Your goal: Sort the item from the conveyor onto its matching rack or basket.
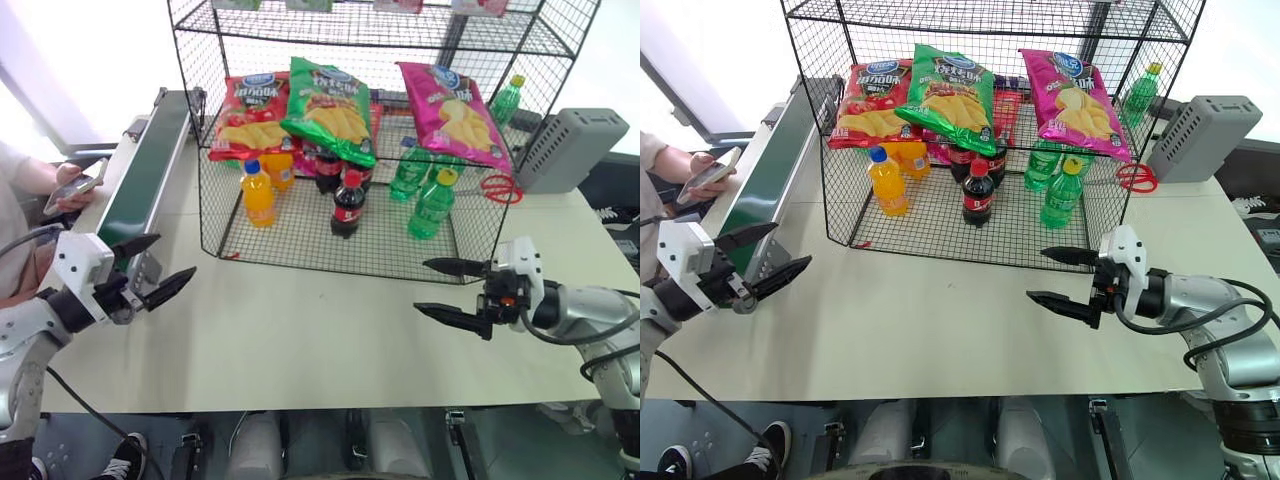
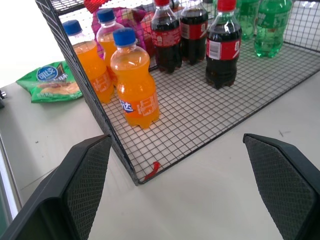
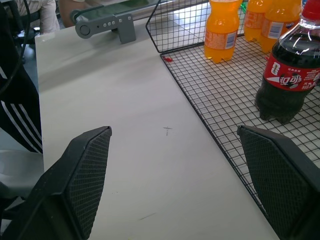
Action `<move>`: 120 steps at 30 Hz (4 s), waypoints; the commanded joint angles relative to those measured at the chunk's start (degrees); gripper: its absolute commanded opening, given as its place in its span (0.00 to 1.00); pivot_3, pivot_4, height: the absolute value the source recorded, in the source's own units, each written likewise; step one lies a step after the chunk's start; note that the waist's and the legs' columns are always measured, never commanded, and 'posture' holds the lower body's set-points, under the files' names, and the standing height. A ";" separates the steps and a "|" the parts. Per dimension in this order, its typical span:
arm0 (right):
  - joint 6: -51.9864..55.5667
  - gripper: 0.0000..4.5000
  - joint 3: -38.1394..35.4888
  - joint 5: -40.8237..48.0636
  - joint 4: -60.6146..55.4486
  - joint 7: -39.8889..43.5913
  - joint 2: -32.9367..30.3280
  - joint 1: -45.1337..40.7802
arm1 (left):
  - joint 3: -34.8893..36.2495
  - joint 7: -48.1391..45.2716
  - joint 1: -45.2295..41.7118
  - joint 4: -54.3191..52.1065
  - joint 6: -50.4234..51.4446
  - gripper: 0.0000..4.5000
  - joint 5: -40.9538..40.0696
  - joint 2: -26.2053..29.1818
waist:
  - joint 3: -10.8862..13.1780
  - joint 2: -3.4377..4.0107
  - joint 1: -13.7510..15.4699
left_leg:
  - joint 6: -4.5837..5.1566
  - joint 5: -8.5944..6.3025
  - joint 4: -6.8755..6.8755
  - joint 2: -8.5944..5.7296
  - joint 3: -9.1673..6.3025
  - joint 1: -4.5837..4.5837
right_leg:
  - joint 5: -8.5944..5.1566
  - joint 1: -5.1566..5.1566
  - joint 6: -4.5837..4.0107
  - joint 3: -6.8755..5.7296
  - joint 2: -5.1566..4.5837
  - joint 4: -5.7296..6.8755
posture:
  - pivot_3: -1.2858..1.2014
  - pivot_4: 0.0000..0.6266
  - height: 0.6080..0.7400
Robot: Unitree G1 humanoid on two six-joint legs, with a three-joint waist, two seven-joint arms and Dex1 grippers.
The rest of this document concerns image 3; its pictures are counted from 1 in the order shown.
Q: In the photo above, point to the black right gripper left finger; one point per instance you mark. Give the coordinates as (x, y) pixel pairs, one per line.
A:
(75, 180)

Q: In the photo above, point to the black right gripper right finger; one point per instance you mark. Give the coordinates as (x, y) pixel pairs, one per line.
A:
(280, 175)

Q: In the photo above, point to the grey conveyor belt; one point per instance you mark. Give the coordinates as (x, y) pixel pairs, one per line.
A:
(107, 21)

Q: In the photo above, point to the person in black striped pants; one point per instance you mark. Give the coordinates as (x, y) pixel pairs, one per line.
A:
(17, 100)

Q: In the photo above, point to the dark cola bottle red label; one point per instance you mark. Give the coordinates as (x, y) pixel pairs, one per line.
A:
(290, 70)

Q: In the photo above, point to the small red clip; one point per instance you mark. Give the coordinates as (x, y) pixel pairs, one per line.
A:
(167, 59)

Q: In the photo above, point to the orange soda bottle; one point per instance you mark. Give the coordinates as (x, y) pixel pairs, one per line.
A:
(253, 21)
(221, 30)
(280, 22)

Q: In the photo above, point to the person in white shirt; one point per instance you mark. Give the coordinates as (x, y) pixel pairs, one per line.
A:
(46, 15)

